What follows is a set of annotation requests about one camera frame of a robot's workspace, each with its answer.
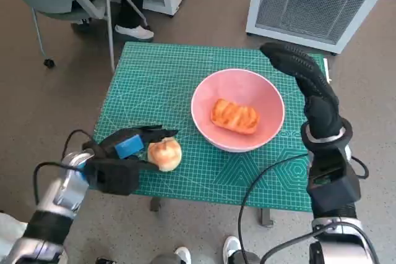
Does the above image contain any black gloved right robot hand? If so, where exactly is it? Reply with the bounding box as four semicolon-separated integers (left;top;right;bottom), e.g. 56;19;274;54
259;42;343;140

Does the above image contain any orange braided toy bread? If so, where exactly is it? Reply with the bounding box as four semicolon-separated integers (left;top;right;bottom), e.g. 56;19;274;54
210;98;260;135

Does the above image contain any green cutting mat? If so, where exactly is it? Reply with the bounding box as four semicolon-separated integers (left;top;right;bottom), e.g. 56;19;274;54
92;41;330;213

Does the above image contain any pale crumpled cover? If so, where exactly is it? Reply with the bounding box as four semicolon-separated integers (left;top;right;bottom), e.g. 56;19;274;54
0;211;30;248

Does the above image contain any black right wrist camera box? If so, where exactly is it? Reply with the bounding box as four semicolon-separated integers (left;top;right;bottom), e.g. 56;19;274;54
306;149;361;220

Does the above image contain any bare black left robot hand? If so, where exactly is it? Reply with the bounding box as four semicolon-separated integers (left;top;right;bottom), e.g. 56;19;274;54
82;124;179;172

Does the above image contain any round pale toy bun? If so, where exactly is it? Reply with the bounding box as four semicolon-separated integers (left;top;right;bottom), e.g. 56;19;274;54
147;138;183;172

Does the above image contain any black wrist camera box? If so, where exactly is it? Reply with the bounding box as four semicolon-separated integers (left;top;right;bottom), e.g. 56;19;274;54
83;158;140;196
306;149;361;220

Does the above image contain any standing person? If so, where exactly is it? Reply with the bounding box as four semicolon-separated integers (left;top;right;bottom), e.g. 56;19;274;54
151;235;260;264

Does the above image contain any pink bowl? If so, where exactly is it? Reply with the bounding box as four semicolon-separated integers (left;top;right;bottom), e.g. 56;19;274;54
191;69;286;153

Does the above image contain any seated person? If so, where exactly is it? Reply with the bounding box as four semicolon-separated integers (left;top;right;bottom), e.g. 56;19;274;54
71;0;155;42

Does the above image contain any large white grille unit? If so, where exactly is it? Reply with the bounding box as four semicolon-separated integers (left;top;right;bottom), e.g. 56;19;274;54
246;0;396;56

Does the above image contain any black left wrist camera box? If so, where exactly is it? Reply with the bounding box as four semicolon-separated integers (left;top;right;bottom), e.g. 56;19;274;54
83;158;140;196

